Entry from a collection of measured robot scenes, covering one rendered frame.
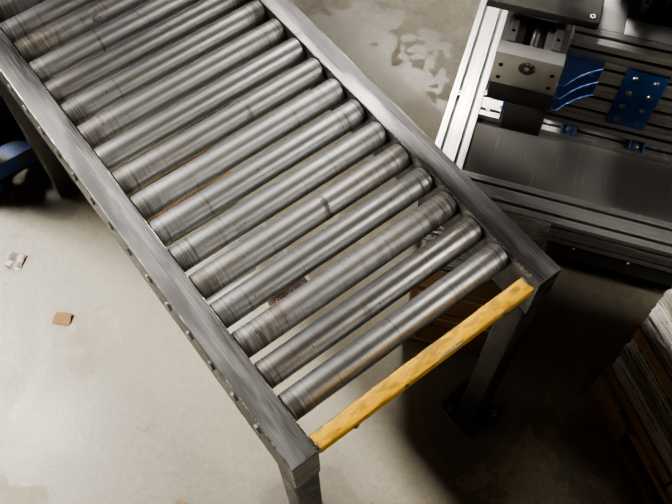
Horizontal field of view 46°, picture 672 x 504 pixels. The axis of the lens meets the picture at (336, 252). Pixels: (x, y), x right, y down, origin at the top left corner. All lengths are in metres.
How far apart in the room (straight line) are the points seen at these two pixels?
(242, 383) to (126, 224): 0.36
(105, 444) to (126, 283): 0.45
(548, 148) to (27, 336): 1.49
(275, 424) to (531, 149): 1.26
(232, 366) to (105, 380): 0.95
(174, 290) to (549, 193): 1.13
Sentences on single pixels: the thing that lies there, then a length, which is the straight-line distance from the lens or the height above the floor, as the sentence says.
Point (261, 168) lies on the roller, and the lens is 1.44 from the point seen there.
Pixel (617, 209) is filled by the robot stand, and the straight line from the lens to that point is 2.17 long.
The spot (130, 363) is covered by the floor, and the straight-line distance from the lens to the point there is 2.19.
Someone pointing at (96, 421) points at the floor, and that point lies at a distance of 2.16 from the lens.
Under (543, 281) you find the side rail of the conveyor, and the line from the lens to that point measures 1.36.
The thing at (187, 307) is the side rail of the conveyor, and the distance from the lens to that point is 1.32.
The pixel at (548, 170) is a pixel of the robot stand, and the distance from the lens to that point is 2.21.
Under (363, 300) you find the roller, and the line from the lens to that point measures 1.30.
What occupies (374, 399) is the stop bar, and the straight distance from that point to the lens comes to 1.22.
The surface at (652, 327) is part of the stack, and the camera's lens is 1.77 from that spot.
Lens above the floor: 1.98
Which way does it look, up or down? 61 degrees down
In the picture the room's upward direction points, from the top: 1 degrees counter-clockwise
